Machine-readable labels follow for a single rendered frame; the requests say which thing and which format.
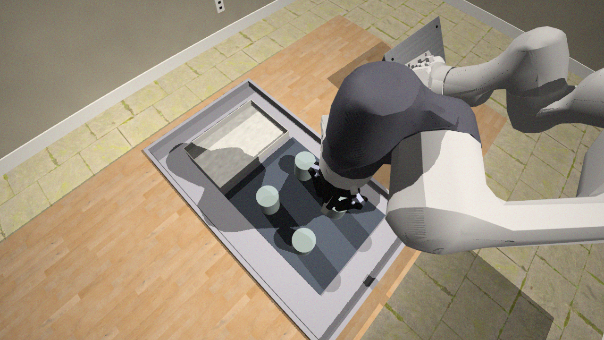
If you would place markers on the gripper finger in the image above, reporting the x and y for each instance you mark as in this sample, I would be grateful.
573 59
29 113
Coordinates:
345 204
321 191

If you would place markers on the clear glass cylinder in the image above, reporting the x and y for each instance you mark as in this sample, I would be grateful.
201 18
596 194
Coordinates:
268 199
333 214
303 241
303 161

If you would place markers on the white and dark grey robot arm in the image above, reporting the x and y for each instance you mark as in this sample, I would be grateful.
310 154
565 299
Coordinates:
417 117

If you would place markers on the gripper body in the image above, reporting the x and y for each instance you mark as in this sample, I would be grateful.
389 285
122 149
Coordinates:
335 190

